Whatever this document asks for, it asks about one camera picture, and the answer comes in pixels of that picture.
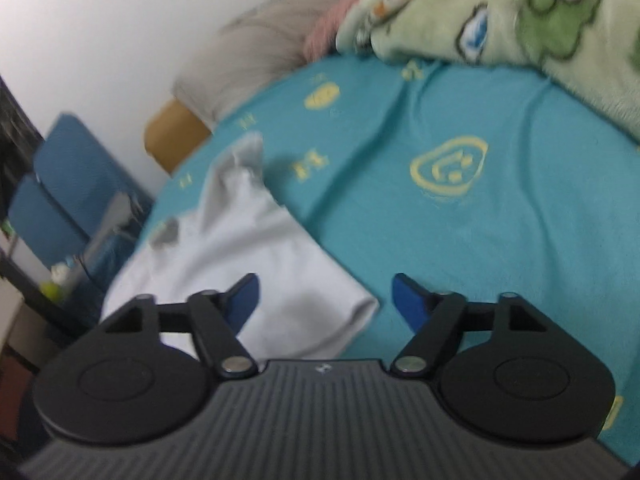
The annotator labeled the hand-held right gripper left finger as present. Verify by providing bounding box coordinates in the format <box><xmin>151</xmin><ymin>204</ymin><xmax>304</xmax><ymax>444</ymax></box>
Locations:
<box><xmin>100</xmin><ymin>273</ymin><xmax>261</xmax><ymax>379</ymax></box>

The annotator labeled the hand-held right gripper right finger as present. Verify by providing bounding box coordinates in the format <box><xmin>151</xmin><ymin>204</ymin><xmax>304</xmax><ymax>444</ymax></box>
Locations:
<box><xmin>391</xmin><ymin>273</ymin><xmax>551</xmax><ymax>379</ymax></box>

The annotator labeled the white garment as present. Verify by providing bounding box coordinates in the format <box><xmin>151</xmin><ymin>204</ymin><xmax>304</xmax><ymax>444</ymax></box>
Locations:
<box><xmin>100</xmin><ymin>132</ymin><xmax>381</xmax><ymax>362</ymax></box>

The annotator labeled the teal printed bed sheet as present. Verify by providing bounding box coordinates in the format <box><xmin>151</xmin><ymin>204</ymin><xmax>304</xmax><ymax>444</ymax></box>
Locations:
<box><xmin>134</xmin><ymin>52</ymin><xmax>640</xmax><ymax>461</ymax></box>

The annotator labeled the yellow bed headboard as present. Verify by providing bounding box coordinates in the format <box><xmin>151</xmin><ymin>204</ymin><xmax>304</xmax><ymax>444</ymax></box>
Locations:
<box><xmin>144</xmin><ymin>99</ymin><xmax>214</xmax><ymax>177</ymax></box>

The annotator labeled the white and green bottle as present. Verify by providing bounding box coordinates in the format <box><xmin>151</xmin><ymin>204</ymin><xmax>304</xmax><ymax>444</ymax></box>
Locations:
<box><xmin>40</xmin><ymin>260</ymin><xmax>77</xmax><ymax>302</ymax></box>

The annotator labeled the blue chair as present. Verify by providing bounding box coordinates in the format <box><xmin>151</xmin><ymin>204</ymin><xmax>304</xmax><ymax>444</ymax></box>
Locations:
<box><xmin>7</xmin><ymin>112</ymin><xmax>154</xmax><ymax>313</ymax></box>

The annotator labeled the grey pillow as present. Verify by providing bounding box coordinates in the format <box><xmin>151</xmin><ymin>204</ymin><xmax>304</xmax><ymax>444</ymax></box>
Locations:
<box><xmin>172</xmin><ymin>0</ymin><xmax>363</xmax><ymax>130</ymax></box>

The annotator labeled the pink fuzzy blanket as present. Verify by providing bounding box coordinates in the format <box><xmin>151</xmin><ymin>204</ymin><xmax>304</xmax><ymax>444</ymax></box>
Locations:
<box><xmin>303</xmin><ymin>0</ymin><xmax>441</xmax><ymax>61</ymax></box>

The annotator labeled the dark shelf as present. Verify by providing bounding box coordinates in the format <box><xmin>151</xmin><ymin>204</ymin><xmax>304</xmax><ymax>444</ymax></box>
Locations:
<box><xmin>0</xmin><ymin>74</ymin><xmax>46</xmax><ymax>206</ymax></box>

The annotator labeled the green cartoon printed blanket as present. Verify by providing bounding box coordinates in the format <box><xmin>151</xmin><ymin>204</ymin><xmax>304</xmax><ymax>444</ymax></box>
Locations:
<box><xmin>336</xmin><ymin>0</ymin><xmax>640</xmax><ymax>145</ymax></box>

